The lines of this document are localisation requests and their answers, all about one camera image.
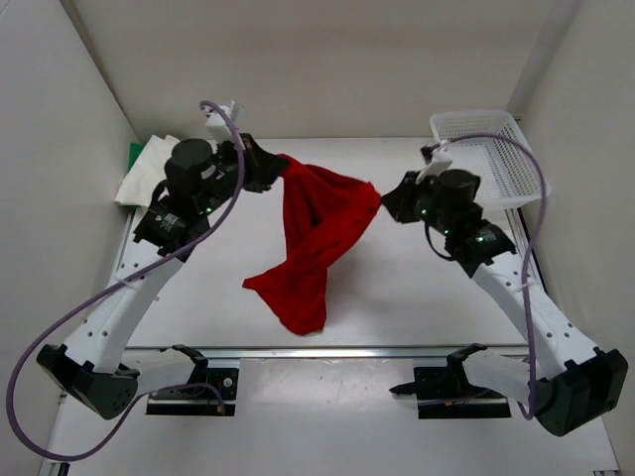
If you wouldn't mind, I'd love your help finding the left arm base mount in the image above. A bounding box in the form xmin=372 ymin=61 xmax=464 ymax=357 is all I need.
xmin=146 ymin=358 xmax=240 ymax=417

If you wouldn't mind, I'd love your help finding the aluminium front rail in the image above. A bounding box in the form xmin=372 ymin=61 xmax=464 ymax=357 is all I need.
xmin=123 ymin=344 xmax=532 ymax=362

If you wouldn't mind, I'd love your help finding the white t shirt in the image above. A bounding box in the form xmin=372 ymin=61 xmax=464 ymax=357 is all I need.
xmin=114 ymin=135 xmax=180 ymax=208

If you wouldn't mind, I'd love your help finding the white plastic mesh basket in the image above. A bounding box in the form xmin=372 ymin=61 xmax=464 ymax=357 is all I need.
xmin=430 ymin=109 xmax=543 ymax=210

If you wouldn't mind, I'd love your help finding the red t shirt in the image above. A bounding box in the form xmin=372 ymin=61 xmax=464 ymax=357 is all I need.
xmin=243 ymin=156 xmax=381 ymax=336

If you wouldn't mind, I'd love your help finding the green polo t shirt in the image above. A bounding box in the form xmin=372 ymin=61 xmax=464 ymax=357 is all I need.
xmin=127 ymin=143 xmax=144 ymax=172

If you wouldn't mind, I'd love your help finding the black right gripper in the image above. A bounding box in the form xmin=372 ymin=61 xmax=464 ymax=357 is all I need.
xmin=379 ymin=174 xmax=453 ymax=236

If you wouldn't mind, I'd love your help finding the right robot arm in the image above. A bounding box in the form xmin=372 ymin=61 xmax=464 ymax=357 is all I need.
xmin=382 ymin=142 xmax=628 ymax=436

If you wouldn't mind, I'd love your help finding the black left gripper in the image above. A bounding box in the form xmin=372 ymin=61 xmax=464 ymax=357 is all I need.
xmin=195 ymin=133 xmax=288 ymax=215

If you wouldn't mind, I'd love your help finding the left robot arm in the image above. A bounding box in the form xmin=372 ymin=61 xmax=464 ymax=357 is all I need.
xmin=37 ymin=101 xmax=290 ymax=419

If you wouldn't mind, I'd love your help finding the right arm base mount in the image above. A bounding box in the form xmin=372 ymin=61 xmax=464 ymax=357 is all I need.
xmin=389 ymin=343 xmax=511 ymax=420

